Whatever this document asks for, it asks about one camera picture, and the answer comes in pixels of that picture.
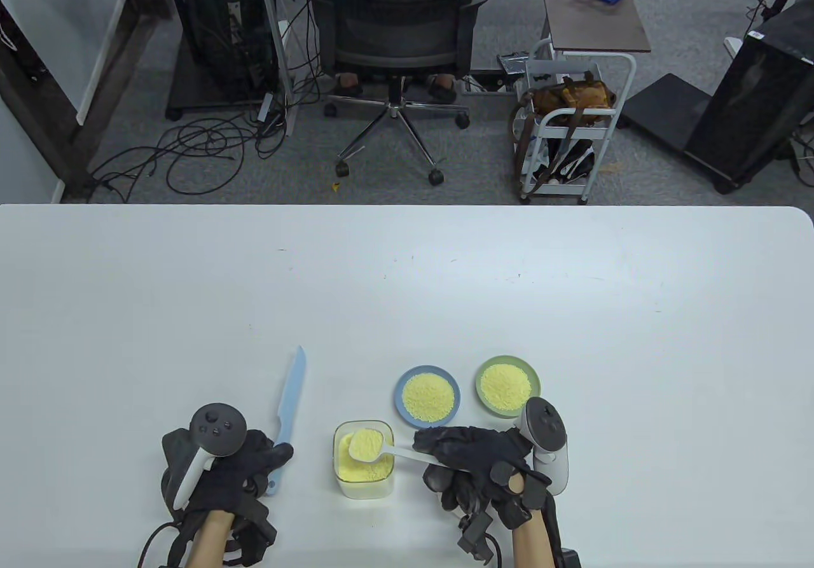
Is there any person's left hand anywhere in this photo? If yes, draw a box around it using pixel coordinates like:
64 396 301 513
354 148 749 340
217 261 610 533
188 429 294 516

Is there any person's right hand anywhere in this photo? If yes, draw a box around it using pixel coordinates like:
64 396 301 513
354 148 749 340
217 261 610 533
413 426 553 530

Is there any yellow chicken bouillon pile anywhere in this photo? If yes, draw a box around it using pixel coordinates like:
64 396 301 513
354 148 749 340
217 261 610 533
480 364 532 411
402 372 456 422

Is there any light blue plastic knife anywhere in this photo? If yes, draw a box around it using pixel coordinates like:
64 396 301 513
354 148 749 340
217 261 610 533
262 346 307 497

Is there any white plastic coffee spoon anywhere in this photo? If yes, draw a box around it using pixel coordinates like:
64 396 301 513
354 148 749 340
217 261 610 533
348 428 441 468

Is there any glass chicken bouillon jar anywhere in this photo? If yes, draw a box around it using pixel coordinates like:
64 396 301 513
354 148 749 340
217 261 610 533
333 420 396 501

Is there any person's right forearm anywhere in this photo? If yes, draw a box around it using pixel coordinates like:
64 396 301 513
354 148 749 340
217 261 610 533
511 476 551 568

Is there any person's left forearm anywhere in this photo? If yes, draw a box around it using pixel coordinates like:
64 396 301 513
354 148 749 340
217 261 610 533
186 511 233 568

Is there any grey white handheld controller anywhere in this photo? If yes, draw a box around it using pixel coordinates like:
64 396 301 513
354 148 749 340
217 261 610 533
162 403 247 510
521 396 569 495

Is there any green round dish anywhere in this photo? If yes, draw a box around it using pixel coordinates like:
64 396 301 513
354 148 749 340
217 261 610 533
475 355 542 417

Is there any blue round dish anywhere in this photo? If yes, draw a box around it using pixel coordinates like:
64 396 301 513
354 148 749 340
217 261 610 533
393 365 461 430

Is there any black and white bag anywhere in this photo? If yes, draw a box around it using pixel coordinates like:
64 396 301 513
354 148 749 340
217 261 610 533
531 139 597 186

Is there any white rolling cart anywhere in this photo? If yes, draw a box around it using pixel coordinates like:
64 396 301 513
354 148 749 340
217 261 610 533
518 39 637 205

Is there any brown leather bag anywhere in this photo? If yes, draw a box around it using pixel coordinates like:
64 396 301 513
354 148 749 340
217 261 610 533
530 72 617 127

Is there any black flat floor platform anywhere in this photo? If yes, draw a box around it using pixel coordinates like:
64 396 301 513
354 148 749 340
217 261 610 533
620 73 742 195

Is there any dark wooden desk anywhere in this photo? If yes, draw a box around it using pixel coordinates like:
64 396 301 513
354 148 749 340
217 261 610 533
0 0 172 203

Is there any black mesh office chair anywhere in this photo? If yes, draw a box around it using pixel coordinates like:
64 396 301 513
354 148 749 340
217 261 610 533
300 0 493 187

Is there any brown side table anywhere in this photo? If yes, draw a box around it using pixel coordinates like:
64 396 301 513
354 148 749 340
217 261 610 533
541 0 652 53

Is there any black computer tower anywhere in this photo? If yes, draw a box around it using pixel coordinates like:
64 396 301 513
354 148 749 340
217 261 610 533
684 0 814 188
170 0 280 92

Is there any white metal desk leg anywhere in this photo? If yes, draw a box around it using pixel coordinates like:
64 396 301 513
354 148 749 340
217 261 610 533
254 0 300 137

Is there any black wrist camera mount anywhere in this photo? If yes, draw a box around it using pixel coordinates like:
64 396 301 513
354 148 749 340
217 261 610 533
457 513 503 562

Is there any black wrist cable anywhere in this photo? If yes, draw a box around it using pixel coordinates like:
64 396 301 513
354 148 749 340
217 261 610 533
138 521 184 568

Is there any black floor cable tangle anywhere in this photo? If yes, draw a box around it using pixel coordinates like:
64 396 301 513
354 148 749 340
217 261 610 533
86 107 290 203

